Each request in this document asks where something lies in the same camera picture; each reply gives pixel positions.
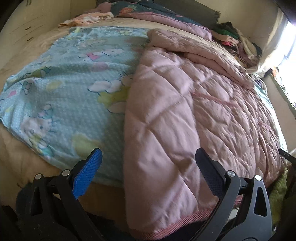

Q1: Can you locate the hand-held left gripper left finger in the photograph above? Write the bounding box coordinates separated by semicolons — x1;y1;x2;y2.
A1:
15;148;103;241

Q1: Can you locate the pile of mixed clothes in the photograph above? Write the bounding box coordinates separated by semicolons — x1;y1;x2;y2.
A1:
211;21;263;69

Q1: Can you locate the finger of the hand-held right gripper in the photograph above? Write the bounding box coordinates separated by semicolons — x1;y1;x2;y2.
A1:
278;148;296;163

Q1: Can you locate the green fuzzy cloth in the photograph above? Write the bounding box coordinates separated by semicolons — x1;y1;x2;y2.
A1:
268;167;289;227

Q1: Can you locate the peach patterned cloth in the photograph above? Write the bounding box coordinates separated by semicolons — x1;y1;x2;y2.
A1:
58;11;115;28

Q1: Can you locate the bed with beige sheet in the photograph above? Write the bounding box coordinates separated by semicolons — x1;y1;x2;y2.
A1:
0;17;289;218

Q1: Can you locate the cream wardrobe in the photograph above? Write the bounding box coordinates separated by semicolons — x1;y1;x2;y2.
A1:
0;0;97;51

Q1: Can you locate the window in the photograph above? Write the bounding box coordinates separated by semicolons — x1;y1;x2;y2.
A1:
277;19;296;77

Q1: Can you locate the blue cartoon printed blanket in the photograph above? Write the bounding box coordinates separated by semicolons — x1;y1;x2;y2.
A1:
0;26;288;187

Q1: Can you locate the cream curtain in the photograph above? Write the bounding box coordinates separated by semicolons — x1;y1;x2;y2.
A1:
251;9;292;75

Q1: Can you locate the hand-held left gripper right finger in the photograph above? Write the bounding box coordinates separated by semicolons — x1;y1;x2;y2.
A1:
192;148;273;241

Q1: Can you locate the pink quilted comforter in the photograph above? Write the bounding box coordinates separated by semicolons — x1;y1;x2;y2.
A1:
124;28;288;240

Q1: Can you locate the green windowsill cover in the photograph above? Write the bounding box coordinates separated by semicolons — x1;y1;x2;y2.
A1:
264;74;296;109

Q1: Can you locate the floral navy and pink quilt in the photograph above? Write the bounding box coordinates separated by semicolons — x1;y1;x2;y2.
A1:
96;0;212;40

